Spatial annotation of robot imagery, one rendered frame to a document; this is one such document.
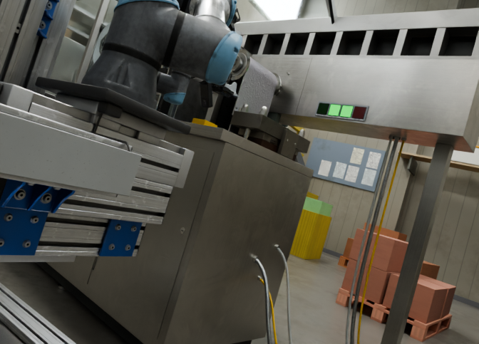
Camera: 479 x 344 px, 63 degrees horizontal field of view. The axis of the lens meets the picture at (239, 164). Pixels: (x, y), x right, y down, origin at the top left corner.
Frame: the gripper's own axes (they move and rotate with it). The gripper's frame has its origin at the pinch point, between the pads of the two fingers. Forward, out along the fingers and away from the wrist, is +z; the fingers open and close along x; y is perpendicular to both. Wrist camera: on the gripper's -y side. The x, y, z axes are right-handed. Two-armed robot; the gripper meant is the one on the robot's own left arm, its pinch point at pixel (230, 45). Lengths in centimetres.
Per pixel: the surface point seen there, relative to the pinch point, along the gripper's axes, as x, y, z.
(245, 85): -5.8, -3.8, 16.9
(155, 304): -22, -93, 54
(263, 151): -32, -30, 30
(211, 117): 2.2, -22.0, 23.7
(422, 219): -79, -1, 75
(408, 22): -57, 50, 12
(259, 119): -24.6, -19.7, 22.2
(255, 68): -5.7, 5.5, 13.2
